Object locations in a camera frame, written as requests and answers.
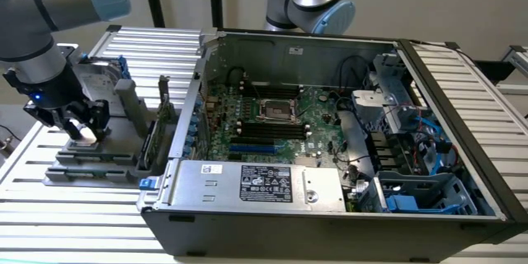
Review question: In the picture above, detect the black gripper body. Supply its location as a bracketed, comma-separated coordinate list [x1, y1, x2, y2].
[2, 62, 100, 131]

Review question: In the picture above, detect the CPU chip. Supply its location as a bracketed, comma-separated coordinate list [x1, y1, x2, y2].
[70, 139, 98, 150]

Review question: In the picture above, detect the black expansion slot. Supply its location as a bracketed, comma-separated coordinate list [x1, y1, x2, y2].
[228, 136, 273, 146]

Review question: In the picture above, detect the blue expansion slot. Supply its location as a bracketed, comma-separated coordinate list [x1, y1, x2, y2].
[228, 144, 277, 156]

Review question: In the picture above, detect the black RAM slot bank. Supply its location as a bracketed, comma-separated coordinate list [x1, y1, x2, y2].
[241, 84, 300, 100]
[236, 119, 309, 141]

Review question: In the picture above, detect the CPU socket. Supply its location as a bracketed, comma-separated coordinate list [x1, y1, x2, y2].
[254, 98, 301, 123]

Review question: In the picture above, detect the grey parts rack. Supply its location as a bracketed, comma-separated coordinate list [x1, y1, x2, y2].
[42, 78, 182, 189]

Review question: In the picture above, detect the silver hard disk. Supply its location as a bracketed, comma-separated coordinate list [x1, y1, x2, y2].
[74, 56, 130, 117]

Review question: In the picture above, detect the green graphics card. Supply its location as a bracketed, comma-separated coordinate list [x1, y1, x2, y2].
[138, 74, 177, 169]

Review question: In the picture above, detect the blue case latch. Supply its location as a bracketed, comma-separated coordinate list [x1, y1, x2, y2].
[138, 176, 160, 190]

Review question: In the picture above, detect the silver power supply unit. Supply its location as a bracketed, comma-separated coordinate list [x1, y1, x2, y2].
[153, 160, 346, 214]

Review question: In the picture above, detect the silver chipset heatsink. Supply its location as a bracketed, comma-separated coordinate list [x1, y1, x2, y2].
[293, 156, 324, 169]

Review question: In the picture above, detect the green motherboard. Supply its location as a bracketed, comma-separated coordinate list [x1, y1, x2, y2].
[196, 83, 365, 179]

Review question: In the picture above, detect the black open PC case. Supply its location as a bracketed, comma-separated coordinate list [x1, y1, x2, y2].
[137, 30, 528, 261]

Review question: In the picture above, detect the grey air shroud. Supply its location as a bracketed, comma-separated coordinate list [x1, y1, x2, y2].
[334, 110, 373, 173]

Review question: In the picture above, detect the metal drive cage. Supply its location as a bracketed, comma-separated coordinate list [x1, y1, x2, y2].
[349, 53, 421, 135]

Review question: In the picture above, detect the grey plastic disk bay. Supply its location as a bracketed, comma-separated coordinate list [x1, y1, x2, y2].
[370, 170, 468, 216]

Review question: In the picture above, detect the aluminium slat side table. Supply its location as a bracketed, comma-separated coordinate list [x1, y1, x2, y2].
[493, 45, 528, 95]

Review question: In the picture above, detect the thin black cable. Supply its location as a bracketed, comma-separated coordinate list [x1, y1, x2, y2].
[0, 124, 22, 154]

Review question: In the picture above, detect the black looped wire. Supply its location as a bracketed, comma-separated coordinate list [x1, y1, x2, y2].
[336, 54, 373, 92]

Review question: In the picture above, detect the blue data wire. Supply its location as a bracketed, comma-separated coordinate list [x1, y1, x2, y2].
[410, 114, 460, 179]

